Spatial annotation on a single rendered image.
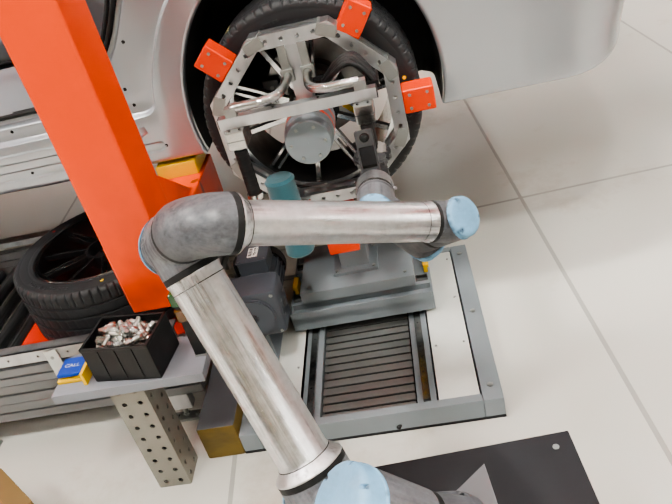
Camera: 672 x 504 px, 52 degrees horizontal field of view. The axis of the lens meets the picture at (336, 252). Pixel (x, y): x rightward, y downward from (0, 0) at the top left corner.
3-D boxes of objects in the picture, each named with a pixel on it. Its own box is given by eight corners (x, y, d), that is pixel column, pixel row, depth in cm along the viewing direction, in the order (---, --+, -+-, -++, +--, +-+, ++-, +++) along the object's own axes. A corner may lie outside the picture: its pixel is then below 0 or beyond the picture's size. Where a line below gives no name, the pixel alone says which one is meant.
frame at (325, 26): (418, 177, 215) (385, 0, 187) (419, 187, 210) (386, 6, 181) (250, 209, 223) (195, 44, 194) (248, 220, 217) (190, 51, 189)
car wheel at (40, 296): (204, 225, 290) (185, 175, 277) (224, 309, 234) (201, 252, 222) (49, 277, 282) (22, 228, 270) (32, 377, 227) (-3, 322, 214)
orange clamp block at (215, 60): (237, 54, 197) (209, 37, 194) (233, 63, 190) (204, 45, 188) (226, 74, 200) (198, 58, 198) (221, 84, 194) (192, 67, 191)
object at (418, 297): (427, 253, 268) (423, 232, 263) (436, 310, 238) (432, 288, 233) (302, 276, 275) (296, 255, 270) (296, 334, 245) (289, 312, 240)
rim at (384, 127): (361, -20, 208) (212, 41, 219) (361, -2, 189) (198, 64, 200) (413, 126, 233) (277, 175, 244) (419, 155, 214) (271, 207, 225)
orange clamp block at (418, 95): (404, 105, 204) (434, 98, 203) (405, 115, 197) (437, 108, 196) (399, 82, 200) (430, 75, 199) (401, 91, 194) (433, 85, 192)
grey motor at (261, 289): (308, 295, 264) (284, 217, 245) (301, 370, 228) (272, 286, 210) (262, 303, 266) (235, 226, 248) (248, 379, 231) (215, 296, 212)
